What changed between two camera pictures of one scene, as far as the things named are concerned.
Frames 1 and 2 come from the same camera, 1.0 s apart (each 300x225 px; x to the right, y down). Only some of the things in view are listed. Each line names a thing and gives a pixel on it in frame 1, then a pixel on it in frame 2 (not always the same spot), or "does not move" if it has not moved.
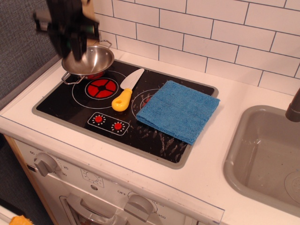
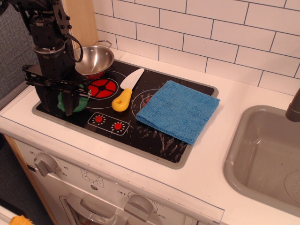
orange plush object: x=20 y=220 does not move
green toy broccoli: x=87 y=28 -> x=83 y=102
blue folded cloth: x=177 y=110 does not move
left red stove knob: x=98 y=119 does not move
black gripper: x=68 y=27 -> x=58 y=69
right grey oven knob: x=138 y=206 does not move
